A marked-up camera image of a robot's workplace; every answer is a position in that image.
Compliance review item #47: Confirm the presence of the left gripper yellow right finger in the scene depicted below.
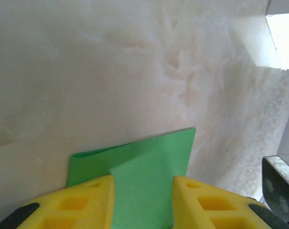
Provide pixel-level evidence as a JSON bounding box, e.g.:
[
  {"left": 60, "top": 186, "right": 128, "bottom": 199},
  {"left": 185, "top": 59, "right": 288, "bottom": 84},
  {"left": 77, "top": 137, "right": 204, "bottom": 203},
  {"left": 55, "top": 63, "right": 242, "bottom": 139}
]
[{"left": 171, "top": 176, "right": 289, "bottom": 229}]

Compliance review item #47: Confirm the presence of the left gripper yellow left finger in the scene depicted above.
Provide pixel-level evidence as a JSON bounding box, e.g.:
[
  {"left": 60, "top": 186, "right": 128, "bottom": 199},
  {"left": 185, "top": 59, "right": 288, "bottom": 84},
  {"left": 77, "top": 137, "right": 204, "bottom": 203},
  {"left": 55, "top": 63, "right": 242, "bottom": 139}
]
[{"left": 0, "top": 175, "right": 116, "bottom": 229}]

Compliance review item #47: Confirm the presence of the green square paper sheet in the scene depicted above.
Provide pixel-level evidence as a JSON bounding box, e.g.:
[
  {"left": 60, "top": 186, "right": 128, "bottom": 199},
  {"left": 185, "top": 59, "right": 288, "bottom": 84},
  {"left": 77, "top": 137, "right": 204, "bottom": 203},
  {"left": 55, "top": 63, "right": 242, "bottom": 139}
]
[{"left": 67, "top": 127, "right": 197, "bottom": 229}]

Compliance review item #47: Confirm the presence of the white paperback book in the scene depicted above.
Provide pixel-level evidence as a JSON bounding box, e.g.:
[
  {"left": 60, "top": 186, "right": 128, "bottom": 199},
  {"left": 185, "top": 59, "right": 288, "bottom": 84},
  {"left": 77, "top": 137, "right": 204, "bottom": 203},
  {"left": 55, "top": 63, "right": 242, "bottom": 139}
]
[{"left": 255, "top": 13, "right": 289, "bottom": 70}]

